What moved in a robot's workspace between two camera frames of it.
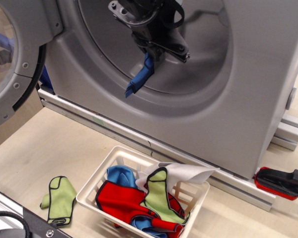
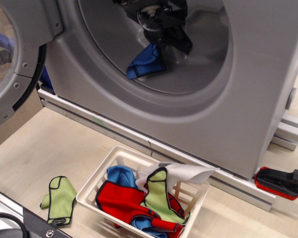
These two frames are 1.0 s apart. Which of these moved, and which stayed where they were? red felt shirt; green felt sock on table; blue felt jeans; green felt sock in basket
Moved: blue felt jeans
Stayed: red felt shirt; green felt sock on table; green felt sock in basket
